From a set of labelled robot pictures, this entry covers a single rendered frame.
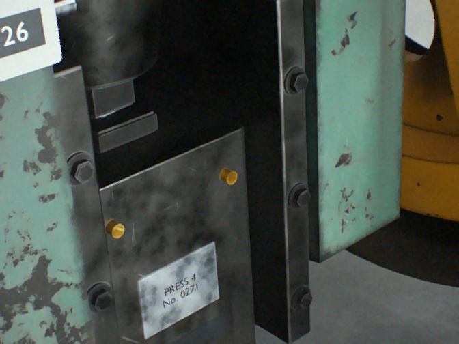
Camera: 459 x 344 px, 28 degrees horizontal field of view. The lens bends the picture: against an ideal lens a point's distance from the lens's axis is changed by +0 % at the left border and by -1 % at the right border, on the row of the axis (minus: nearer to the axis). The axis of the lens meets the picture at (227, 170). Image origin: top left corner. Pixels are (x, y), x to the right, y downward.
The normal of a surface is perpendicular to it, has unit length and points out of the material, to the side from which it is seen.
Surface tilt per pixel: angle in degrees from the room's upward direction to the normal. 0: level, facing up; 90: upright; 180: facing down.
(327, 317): 0
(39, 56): 90
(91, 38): 100
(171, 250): 90
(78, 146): 90
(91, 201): 90
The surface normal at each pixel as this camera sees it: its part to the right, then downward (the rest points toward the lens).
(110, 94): 0.66, 0.31
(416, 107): -0.75, 0.34
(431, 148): -0.47, -0.72
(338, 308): -0.06, -0.89
